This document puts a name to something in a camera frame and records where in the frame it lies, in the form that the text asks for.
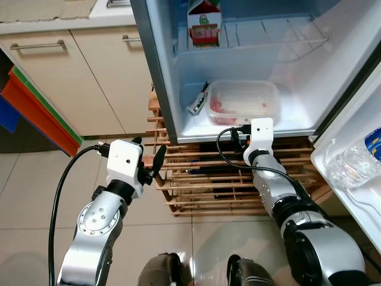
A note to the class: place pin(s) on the red green drink carton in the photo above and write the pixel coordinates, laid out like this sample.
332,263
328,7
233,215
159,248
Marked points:
204,30

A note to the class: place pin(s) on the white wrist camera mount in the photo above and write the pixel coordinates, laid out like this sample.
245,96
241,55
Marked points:
262,134
124,161

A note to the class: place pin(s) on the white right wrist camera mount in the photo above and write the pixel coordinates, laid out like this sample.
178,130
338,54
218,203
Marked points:
262,134

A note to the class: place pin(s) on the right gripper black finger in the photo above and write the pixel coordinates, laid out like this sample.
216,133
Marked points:
234,139

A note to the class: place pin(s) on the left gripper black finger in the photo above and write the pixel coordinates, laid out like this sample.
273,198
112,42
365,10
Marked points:
159,159
137,142

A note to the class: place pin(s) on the dark grey mini fridge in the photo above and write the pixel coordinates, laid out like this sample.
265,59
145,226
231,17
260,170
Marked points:
333,59

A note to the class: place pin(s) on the black white snack packet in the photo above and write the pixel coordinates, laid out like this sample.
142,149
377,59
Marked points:
196,104

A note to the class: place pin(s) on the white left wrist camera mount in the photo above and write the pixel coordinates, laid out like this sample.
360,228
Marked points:
124,161

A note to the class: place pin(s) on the clear blue label water bottle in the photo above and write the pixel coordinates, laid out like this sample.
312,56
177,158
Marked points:
351,164

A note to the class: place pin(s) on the beige woven placemat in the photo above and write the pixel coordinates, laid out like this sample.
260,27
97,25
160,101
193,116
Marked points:
41,9

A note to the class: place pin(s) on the red meat pieces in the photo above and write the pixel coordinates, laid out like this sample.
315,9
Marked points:
220,106

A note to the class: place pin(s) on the grey left robot foot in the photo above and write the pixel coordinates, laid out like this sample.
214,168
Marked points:
161,271

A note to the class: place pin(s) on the beige kitchen base cabinet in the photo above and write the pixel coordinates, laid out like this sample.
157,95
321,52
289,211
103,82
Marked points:
71,89

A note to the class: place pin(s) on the grey right robot foot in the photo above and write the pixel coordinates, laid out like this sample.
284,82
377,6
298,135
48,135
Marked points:
253,273

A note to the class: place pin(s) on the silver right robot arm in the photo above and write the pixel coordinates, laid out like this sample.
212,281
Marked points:
280,190

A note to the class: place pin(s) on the orange flat board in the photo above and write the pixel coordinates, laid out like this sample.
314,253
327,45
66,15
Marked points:
30,106

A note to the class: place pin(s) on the wooden slatted rack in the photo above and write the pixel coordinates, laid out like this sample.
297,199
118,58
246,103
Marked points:
196,179

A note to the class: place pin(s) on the blue flat board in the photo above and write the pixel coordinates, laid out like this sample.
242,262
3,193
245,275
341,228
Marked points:
7,116

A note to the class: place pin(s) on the grey robot foot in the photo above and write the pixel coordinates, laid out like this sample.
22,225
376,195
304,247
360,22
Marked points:
253,273
161,271

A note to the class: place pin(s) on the green flat board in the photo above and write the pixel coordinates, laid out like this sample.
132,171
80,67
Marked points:
30,84

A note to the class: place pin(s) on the clear plastic food container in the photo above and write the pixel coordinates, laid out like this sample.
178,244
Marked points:
244,98

